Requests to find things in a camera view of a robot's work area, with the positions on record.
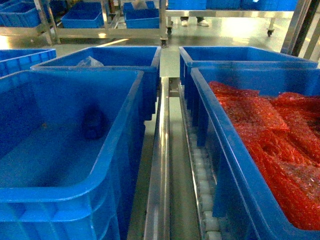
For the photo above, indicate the blue bin with clear bags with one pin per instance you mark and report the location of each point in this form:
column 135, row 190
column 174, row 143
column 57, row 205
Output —
column 129, row 58

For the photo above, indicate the empty blue front bin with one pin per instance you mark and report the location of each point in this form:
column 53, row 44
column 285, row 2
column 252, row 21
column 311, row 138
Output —
column 54, row 183

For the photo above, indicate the blue bin rear left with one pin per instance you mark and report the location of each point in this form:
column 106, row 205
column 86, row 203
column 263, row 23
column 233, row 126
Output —
column 16, row 60

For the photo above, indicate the blue block part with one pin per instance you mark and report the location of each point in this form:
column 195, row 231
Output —
column 94, row 124

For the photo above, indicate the blue bin with red bags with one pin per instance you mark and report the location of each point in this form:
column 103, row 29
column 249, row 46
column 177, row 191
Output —
column 243, row 202

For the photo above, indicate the empty blue bin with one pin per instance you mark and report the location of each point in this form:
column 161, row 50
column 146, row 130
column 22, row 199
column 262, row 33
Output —
column 54, row 183
column 236, row 57

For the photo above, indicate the empty blue rear bin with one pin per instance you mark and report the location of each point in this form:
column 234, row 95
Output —
column 236, row 57

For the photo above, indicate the clear plastic bags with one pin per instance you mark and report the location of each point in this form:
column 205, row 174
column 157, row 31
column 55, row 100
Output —
column 90, row 62

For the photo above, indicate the red bubble wrap bags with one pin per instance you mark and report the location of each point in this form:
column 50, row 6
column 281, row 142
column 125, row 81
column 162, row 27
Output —
column 282, row 135

